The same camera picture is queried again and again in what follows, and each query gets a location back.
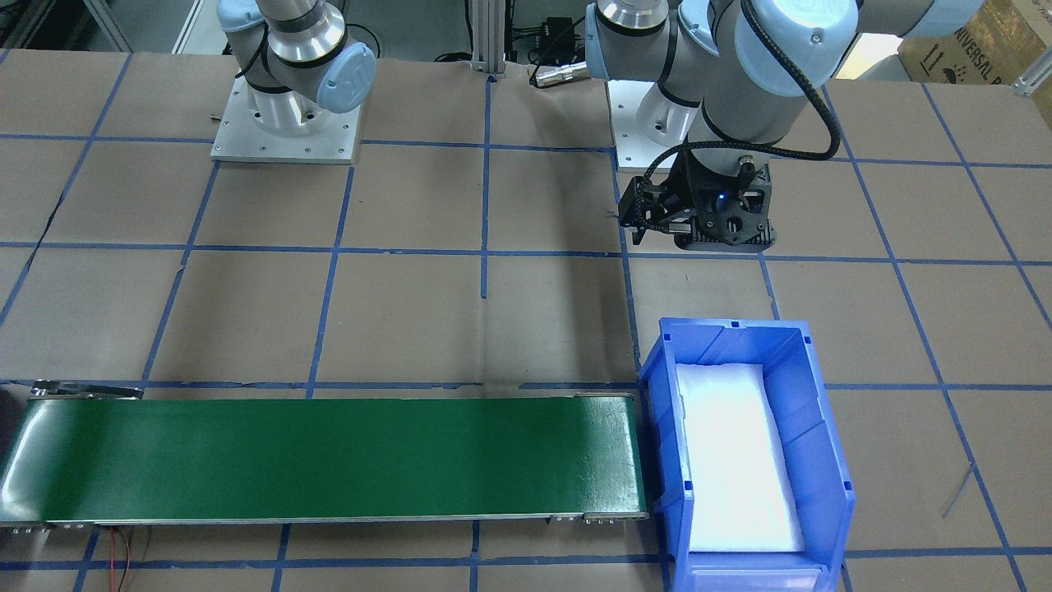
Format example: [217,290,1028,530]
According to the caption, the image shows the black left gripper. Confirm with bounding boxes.
[618,151,777,252]

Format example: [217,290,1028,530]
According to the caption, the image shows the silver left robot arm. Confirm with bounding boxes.
[584,1,980,252]

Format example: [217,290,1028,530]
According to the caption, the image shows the blue plastic bin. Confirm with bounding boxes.
[641,317,856,591]

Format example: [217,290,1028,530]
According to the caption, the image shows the white foam sheet bin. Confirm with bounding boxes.
[676,363,805,553]

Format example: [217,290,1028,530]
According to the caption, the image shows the cardboard box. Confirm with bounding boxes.
[898,1,1051,84]

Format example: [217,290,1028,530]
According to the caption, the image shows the green conveyor belt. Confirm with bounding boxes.
[2,395,648,527]

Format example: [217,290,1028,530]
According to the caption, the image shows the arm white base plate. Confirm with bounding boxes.
[210,62,369,164]
[607,80,697,173]

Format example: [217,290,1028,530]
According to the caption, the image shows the aluminium frame post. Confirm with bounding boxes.
[468,1,510,77]

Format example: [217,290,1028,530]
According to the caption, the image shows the red black conveyor wires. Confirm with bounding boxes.
[107,525,153,592]

